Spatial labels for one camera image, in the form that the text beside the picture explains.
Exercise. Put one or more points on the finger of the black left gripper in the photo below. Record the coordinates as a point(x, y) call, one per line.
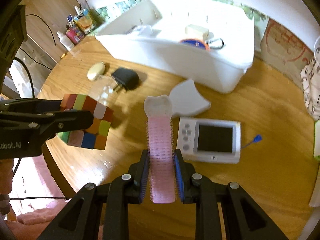
point(65, 121)

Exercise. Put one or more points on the green tissue box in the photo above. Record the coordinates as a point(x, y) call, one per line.
point(316, 150)

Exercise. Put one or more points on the white foam piece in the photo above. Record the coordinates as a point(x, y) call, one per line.
point(186, 100)

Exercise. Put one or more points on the pink red packet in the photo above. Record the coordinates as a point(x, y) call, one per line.
point(75, 35)

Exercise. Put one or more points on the small blue pin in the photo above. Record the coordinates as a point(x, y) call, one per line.
point(255, 140)

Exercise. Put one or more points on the multicolour puzzle cube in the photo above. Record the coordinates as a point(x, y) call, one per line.
point(95, 136)

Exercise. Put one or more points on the patterned fabric bag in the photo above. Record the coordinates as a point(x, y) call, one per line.
point(310, 82)

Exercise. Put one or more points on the pink clothing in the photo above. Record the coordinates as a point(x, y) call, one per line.
point(30, 225)

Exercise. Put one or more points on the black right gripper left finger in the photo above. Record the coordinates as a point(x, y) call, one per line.
point(80, 218)

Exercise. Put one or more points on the pink hair roller brush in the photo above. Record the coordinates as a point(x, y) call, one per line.
point(158, 110)

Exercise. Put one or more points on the black power adapter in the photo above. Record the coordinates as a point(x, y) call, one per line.
point(125, 78)

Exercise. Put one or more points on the white plastic storage bin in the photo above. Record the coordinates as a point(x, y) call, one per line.
point(149, 34)

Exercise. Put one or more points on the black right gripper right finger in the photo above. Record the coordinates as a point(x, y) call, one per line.
point(222, 210)

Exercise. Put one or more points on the white spray bottle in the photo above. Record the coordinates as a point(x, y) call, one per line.
point(65, 41)

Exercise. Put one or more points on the white handheld game console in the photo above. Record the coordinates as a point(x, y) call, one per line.
point(209, 140)

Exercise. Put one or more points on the gold oval compact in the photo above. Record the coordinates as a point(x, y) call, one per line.
point(95, 71)

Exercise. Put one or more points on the orange blue tape measure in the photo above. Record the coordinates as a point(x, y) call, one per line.
point(195, 43)

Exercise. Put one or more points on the clear plastic box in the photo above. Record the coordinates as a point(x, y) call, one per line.
point(103, 91)

